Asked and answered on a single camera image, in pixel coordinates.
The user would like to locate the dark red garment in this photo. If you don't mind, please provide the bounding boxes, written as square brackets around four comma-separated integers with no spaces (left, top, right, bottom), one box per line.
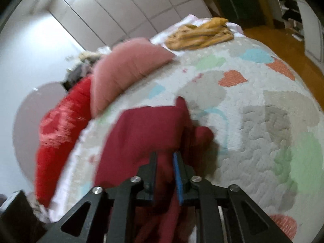
[94,97,214,242]

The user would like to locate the pile of mixed clothes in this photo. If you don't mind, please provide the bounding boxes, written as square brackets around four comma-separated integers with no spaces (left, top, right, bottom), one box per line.
[61,51,104,92]

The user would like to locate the white fleece blanket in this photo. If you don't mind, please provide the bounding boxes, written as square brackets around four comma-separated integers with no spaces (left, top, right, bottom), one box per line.
[48,127,97,223]

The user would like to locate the beige heart-patterned quilt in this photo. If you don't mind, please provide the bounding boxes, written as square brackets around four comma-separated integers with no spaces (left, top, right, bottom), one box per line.
[86,23,323,242]

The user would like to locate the red patterned pillow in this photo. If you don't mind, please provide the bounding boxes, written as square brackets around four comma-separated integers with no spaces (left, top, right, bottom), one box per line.
[35,76,92,207]

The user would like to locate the round grey headboard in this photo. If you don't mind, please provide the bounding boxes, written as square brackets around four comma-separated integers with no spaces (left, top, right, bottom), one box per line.
[12,82,66,183]

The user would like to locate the pink pillow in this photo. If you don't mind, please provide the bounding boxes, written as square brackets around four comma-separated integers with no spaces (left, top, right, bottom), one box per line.
[91,37,175,118]

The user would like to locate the yellow crumpled garment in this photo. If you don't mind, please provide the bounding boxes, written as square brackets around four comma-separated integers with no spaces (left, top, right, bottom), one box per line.
[165,18,234,51]

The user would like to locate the white shelf unit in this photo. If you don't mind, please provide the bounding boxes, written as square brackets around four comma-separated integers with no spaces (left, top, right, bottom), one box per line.
[269,0,323,70]

